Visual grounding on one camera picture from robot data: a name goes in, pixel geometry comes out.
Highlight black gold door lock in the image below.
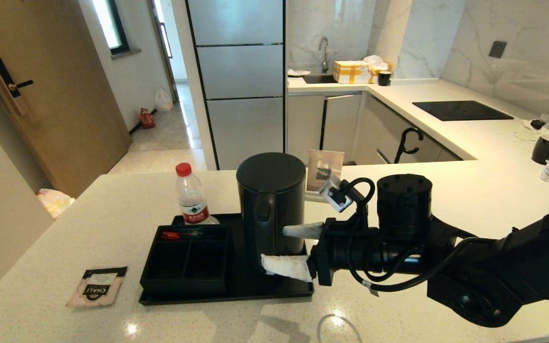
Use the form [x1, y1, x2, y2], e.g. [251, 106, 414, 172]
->
[0, 58, 35, 117]

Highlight black right camera cable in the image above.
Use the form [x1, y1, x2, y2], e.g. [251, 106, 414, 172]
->
[345, 177, 494, 293]

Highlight pink black tea bag packet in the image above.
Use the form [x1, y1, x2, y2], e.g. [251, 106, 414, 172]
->
[66, 266, 128, 308]

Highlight silver refrigerator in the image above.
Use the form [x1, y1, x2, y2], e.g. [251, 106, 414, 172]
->
[185, 0, 288, 171]

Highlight black induction cooktop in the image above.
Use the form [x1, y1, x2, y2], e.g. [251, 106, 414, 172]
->
[412, 101, 514, 121]

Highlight black curved hook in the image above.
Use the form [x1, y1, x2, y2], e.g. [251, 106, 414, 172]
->
[394, 127, 424, 164]

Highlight grey kitchen base cabinet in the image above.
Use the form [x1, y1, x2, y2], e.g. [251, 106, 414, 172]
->
[287, 92, 463, 166]

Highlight chrome kitchen faucet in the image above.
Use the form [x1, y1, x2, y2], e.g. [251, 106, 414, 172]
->
[318, 36, 330, 73]

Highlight crumpled clear plastic wrap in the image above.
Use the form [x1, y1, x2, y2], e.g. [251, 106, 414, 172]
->
[522, 114, 549, 136]

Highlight black electric kettle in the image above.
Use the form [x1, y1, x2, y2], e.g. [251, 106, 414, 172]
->
[236, 152, 306, 276]

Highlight black mug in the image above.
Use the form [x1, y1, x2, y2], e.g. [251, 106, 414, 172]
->
[531, 133, 549, 165]

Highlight dark kitchen sink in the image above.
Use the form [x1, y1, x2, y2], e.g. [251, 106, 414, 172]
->
[302, 73, 338, 85]

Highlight white yellow plastic bag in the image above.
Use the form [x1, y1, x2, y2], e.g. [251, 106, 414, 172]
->
[38, 189, 76, 220]

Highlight black framed window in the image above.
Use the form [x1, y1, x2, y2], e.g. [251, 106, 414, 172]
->
[91, 0, 142, 60]

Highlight black compartment organizer box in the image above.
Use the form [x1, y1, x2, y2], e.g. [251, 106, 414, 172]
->
[140, 225, 231, 297]

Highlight acrylic QR code sign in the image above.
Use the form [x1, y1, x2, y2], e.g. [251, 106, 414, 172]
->
[305, 150, 345, 201]

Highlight brown wooden door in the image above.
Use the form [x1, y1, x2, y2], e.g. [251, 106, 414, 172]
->
[0, 0, 133, 200]

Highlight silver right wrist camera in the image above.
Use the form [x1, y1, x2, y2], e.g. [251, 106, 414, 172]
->
[319, 175, 355, 213]

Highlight black rectangular serving tray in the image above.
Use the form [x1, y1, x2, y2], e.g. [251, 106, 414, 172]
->
[139, 213, 315, 306]

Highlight large carton with yellow tape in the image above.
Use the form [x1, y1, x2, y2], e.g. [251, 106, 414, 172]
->
[334, 61, 371, 85]

